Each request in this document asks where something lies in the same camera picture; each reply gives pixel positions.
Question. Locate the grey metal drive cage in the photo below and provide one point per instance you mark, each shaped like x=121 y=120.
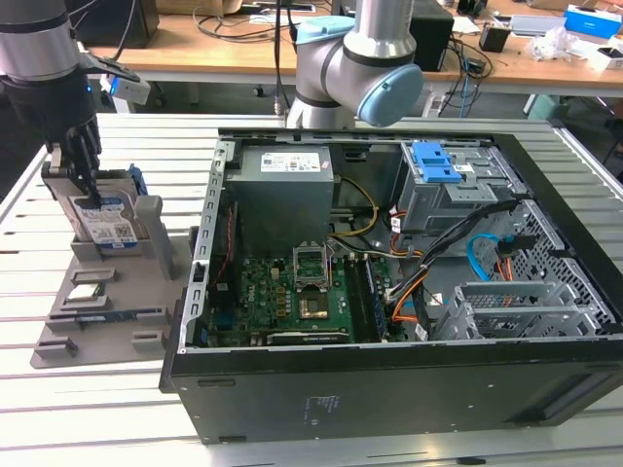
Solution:
x=438 y=209

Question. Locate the white open box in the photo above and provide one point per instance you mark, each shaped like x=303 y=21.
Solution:
x=608 y=61

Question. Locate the silver CPU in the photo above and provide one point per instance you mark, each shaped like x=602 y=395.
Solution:
x=83 y=292

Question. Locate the pale green cabinet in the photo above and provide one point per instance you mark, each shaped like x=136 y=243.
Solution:
x=545 y=109

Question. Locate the black pen holder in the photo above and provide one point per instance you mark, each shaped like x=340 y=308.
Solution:
x=494 y=40

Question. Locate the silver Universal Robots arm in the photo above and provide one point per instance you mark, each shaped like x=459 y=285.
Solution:
x=370 y=53

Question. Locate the blue drive latch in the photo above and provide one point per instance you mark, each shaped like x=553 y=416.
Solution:
x=430 y=168

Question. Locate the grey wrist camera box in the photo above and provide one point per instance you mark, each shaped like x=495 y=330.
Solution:
x=129 y=90

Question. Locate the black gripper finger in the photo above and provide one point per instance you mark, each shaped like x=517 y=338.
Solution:
x=85 y=155
x=54 y=163

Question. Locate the large black box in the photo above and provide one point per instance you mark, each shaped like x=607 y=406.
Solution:
x=143 y=24

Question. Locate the white power strip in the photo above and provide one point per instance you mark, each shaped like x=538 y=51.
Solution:
x=434 y=108

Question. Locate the clear plastic bag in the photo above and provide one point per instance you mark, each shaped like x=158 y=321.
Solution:
x=555 y=46

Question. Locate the grey power supply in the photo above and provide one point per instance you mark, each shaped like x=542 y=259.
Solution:
x=282 y=204

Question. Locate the black PC case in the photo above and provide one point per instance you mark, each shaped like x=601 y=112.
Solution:
x=389 y=399

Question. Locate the grey flat tray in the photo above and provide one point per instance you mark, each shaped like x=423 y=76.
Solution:
x=535 y=25

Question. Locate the grey parts rack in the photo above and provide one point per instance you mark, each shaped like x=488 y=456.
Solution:
x=121 y=301

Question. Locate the grey metal disk bay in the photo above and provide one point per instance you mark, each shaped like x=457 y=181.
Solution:
x=511 y=311

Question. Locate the installed RAM stick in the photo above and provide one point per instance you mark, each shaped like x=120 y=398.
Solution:
x=377 y=306

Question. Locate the green motherboard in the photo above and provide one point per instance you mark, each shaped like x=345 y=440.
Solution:
x=272 y=292

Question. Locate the long wooden desk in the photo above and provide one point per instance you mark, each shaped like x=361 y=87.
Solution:
x=194 y=58

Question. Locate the blue RAM stick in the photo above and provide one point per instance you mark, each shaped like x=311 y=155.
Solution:
x=117 y=315

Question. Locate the blue and white box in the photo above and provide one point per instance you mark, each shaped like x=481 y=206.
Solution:
x=589 y=22

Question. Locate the hard disk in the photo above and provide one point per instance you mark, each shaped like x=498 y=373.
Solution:
x=112 y=224

